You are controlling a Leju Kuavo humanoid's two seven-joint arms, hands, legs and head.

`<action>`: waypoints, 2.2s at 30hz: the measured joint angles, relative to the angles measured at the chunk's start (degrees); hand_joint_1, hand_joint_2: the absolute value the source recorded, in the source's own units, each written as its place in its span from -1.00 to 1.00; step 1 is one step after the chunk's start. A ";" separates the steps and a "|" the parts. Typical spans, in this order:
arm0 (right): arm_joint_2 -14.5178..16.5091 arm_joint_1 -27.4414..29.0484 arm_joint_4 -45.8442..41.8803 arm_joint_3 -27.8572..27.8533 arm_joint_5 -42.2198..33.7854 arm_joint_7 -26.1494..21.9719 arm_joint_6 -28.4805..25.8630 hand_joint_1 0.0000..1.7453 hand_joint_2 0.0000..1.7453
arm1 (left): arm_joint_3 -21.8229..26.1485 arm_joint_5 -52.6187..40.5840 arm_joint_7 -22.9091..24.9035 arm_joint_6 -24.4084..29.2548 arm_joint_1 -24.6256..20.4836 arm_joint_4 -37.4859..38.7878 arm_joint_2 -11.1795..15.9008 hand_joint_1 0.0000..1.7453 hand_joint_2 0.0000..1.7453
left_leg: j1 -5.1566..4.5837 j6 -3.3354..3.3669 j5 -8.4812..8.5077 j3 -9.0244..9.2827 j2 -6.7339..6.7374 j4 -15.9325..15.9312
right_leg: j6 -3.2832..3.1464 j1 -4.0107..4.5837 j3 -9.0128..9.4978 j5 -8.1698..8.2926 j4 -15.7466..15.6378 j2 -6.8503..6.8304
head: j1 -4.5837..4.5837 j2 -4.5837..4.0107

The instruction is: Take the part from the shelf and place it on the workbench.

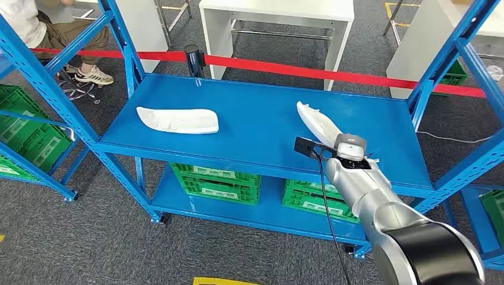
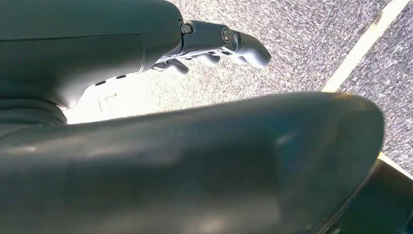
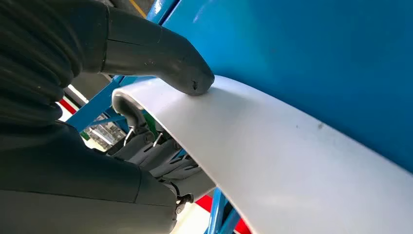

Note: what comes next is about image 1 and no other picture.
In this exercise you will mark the chrome swivel chair base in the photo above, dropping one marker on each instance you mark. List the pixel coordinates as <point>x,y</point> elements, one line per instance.
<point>78,89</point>

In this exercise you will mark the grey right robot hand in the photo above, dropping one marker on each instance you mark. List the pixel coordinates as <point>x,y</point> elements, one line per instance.
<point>350,147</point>

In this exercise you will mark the red barrier belt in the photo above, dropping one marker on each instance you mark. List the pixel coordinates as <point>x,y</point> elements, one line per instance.
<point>275,67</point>
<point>157,56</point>

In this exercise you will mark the black stanchion post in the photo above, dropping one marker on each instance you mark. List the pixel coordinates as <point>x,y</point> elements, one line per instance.
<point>193,59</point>

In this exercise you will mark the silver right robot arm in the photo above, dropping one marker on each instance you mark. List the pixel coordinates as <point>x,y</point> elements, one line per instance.
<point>378,196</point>

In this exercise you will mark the chrome table legs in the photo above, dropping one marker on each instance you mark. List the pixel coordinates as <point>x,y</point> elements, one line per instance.
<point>393,17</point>
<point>163,21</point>

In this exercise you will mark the blue metal shelf rack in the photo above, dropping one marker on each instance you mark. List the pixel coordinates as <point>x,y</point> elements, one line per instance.
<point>39,173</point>
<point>256,126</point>
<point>476,220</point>

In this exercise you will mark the white curved plastic part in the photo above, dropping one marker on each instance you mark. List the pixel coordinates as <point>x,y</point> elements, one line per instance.
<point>177,120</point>
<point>317,122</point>

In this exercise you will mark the white table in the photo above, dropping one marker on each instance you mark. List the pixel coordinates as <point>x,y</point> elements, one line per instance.
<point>417,47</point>
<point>275,10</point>

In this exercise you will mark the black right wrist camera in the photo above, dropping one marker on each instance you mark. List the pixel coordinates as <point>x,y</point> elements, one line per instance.
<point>311,145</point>

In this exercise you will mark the person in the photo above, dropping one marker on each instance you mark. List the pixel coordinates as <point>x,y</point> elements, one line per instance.
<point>23,19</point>

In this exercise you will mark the pale round object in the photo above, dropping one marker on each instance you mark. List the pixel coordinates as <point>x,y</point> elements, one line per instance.
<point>496,72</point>

